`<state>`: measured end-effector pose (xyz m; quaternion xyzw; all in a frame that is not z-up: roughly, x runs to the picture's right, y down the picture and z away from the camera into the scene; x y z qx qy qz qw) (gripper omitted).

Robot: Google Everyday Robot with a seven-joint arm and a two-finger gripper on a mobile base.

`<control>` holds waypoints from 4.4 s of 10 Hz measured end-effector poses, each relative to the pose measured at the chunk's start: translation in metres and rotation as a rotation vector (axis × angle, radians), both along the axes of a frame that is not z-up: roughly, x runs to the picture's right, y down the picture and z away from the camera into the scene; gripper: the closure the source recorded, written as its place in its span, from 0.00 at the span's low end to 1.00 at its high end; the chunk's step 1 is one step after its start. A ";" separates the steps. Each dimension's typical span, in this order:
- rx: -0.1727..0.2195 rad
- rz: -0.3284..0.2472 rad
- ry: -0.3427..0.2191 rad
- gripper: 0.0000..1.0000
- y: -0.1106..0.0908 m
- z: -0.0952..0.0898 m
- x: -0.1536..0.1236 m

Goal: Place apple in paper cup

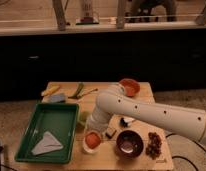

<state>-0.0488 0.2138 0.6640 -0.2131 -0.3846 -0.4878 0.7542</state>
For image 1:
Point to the orange-red apple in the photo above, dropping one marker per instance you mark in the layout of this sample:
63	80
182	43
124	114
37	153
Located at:
92	140

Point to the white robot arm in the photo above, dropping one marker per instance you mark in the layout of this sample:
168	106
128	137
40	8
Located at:
187	122

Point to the white paper cup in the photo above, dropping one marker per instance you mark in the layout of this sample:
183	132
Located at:
86	148

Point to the green pepper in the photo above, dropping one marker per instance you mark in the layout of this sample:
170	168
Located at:
77	92

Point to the orange bowl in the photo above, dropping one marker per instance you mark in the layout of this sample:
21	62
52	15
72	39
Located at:
131	86

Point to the black and white small object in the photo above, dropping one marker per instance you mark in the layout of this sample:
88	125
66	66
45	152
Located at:
126	122

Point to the small brown block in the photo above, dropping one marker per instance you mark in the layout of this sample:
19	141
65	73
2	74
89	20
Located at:
110	132

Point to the grey-blue sponge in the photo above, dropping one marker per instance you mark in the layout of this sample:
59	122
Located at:
56	98

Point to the yellow corn cob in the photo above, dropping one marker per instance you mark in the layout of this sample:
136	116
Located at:
50	90

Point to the green plastic tray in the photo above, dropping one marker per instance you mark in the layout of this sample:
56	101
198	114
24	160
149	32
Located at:
58	118

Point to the dark brown bowl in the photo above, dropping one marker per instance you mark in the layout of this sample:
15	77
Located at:
129	144

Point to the white tower model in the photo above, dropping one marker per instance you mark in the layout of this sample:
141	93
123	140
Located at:
86	13

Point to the grey folded cloth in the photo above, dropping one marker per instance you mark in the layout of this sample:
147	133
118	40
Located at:
48	143

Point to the wooden stand legs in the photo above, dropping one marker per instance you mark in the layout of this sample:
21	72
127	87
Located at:
59	13

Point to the wooden-handled utensil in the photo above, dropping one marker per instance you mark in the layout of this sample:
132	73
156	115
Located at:
87	93

